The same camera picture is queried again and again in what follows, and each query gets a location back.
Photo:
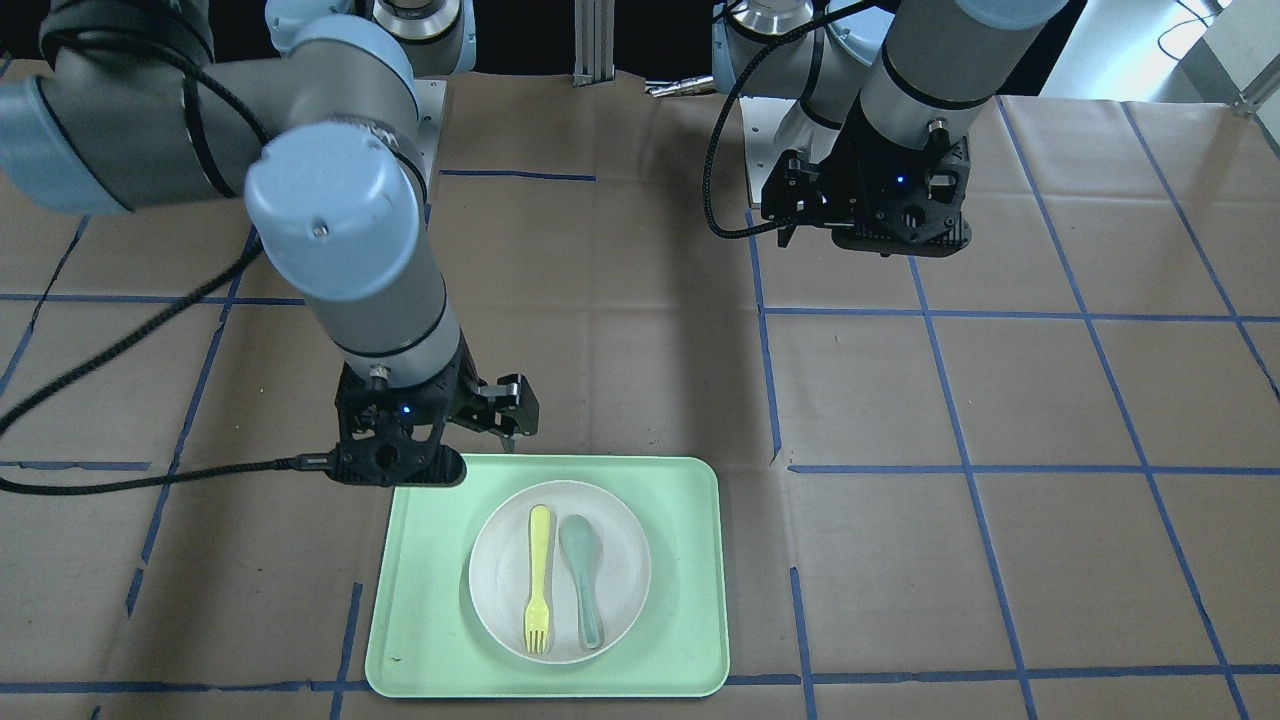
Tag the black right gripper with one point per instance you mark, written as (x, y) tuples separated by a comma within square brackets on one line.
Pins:
[(466, 394)]

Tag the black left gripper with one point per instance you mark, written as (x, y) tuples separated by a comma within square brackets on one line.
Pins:
[(856, 170)]

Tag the round beige plate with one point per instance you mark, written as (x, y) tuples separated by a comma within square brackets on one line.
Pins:
[(498, 570)]

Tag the yellow plastic fork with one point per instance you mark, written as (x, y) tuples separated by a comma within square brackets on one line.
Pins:
[(537, 609)]

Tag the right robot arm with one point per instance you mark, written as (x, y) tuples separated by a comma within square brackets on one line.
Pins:
[(320, 145)]

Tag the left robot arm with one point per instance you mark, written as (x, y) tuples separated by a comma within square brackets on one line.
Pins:
[(907, 66)]

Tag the light green plastic tray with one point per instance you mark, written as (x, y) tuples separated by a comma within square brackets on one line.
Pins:
[(426, 641)]

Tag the light green plastic spoon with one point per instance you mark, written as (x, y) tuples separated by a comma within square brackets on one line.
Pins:
[(582, 549)]

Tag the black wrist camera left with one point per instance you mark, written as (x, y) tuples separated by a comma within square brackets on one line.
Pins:
[(801, 192)]

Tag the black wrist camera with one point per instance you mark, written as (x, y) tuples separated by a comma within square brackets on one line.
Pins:
[(508, 409), (801, 192)]

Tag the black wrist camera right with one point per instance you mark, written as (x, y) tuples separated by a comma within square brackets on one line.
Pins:
[(508, 409)]

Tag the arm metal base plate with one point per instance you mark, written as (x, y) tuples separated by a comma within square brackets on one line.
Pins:
[(771, 125), (432, 94)]

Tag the aluminium frame post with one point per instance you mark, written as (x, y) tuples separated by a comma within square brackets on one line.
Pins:
[(593, 42)]

